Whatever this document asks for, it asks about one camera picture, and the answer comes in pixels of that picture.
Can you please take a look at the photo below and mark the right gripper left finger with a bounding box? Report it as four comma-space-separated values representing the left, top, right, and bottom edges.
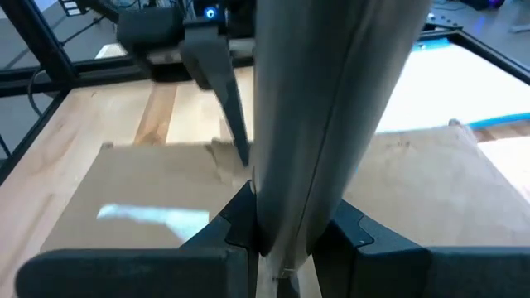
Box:
16, 180, 260, 298

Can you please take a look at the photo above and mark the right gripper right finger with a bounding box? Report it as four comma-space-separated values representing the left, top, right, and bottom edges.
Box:
311, 199, 530, 298

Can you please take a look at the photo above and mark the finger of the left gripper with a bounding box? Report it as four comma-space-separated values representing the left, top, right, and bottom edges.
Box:
180, 22, 252, 167

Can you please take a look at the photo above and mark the brown cardboard box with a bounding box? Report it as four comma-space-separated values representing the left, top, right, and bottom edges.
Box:
40, 123, 530, 252

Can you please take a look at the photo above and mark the grey Stanley utility knife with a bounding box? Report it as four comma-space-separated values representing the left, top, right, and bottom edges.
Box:
251, 0, 432, 279

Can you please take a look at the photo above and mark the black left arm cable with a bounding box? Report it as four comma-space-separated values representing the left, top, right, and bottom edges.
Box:
26, 65, 63, 119

